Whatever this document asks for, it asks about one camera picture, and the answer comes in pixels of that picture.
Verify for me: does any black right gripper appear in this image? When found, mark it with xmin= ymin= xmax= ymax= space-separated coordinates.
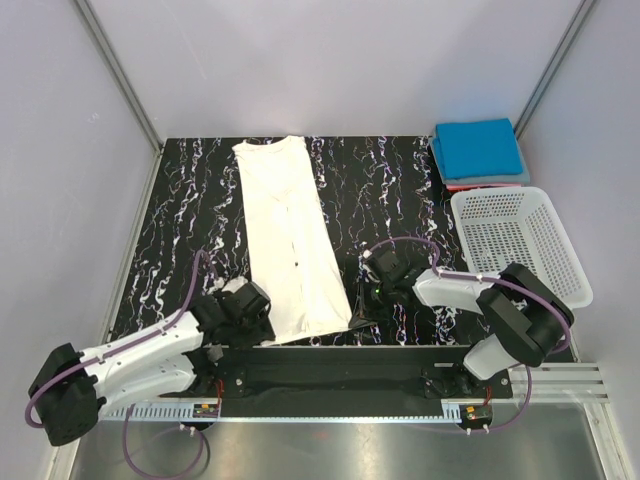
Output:
xmin=350 ymin=278 xmax=396 ymax=329

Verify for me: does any white t-shirt with print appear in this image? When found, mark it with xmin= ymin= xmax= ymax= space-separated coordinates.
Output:
xmin=233 ymin=136 xmax=352 ymax=344

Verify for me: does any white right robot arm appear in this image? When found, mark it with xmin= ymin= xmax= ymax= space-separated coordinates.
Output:
xmin=364 ymin=258 xmax=574 ymax=397

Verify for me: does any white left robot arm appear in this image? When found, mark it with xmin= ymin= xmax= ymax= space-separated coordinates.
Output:
xmin=25 ymin=282 xmax=275 ymax=447

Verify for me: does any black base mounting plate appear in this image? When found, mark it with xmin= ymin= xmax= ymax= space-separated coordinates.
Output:
xmin=180 ymin=346 xmax=513 ymax=412

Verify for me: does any folded pink t-shirt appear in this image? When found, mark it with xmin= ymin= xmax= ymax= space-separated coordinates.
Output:
xmin=445 ymin=182 xmax=522 ymax=193

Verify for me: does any white plastic laundry basket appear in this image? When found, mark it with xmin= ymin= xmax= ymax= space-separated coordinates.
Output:
xmin=451 ymin=187 xmax=593 ymax=310

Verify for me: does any folded blue t-shirt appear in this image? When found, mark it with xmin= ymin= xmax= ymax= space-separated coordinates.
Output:
xmin=434 ymin=118 xmax=523 ymax=180

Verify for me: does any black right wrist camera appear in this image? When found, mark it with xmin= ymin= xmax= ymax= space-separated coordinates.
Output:
xmin=363 ymin=249 xmax=410 ymax=283

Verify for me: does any white slotted cable duct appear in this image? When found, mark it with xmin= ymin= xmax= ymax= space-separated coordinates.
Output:
xmin=130 ymin=401 xmax=461 ymax=424

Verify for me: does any aluminium frame rail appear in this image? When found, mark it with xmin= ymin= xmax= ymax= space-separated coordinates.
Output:
xmin=509 ymin=362 xmax=609 ymax=404

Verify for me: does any left aluminium corner post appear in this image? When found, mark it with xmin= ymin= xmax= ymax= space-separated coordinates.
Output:
xmin=70 ymin=0 xmax=164 ymax=154

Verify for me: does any aluminium corner post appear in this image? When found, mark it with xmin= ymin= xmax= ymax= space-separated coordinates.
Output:
xmin=514 ymin=0 xmax=600 ymax=139
xmin=70 ymin=0 xmax=164 ymax=154

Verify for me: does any right aluminium corner post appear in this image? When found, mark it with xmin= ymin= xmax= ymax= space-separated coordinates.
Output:
xmin=514 ymin=0 xmax=600 ymax=139

